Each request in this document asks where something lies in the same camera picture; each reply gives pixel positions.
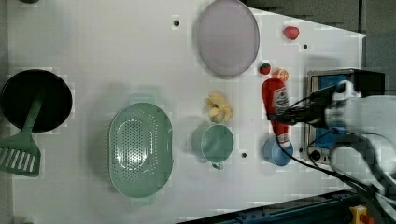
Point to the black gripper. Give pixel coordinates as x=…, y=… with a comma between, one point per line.
x=312, y=113

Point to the red ketchup bottle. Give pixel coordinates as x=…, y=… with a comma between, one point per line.
x=276, y=101

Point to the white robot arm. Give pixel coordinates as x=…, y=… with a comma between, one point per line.
x=364, y=157

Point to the green oval strainer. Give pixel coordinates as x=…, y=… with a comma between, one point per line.
x=140, y=155

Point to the orange slice toy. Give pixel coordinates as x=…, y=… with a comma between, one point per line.
x=281, y=74

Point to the blue cup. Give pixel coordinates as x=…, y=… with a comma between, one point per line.
x=277, y=154

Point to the red strawberry toy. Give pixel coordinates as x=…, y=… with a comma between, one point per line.
x=265, y=69

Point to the red apple toy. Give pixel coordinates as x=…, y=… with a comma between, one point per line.
x=291, y=32

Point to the peeled banana toy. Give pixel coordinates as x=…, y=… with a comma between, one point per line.
x=220, y=109

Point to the green cup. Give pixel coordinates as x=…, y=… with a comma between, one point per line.
x=213, y=143

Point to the yellow red emergency button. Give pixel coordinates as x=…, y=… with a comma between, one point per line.
x=360, y=216

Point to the grey round plate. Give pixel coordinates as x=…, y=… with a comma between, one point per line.
x=228, y=37

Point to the green slotted spatula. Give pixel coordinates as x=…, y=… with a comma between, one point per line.
x=20, y=154

